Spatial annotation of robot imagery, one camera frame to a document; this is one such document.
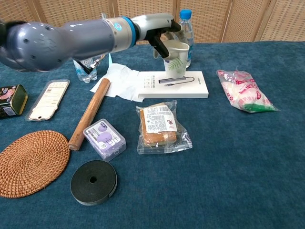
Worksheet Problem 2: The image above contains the white paper tissue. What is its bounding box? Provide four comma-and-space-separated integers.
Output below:
90, 62, 144, 104

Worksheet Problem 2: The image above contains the red white plastic snack bag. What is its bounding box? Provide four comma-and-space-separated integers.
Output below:
216, 67, 279, 114

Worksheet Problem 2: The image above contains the white flat product box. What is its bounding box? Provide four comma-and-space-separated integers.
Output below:
137, 70, 210, 99

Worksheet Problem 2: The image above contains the brown woven rattan coaster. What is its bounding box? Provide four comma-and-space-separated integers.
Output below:
0, 130, 71, 198

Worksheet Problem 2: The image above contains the clear bottle white cap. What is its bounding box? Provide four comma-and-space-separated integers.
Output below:
72, 57, 98, 83

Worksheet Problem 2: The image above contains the dark green tin can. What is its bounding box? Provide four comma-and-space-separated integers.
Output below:
0, 84, 29, 120

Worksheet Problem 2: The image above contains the blue fabric tablecloth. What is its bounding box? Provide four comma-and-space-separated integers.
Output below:
0, 41, 305, 229

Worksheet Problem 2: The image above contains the white paper cup leaf print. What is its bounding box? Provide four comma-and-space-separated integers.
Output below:
163, 40, 190, 78

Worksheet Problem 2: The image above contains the clear bottle blue cap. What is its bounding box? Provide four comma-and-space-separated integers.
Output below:
175, 9, 194, 69

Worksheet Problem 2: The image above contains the black tape roll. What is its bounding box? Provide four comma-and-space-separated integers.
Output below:
70, 160, 118, 207

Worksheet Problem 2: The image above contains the pink item blister pack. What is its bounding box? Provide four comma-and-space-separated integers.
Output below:
25, 79, 71, 122

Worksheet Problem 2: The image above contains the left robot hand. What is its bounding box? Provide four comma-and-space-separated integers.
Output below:
131, 13, 189, 63

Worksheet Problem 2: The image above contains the brown wooden rolling stick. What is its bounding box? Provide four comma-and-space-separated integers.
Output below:
68, 78, 111, 151

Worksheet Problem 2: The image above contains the purple item clear plastic case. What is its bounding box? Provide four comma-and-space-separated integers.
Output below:
83, 118, 127, 162

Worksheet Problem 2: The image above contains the packaged brown bread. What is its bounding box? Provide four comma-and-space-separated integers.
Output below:
135, 99, 193, 155

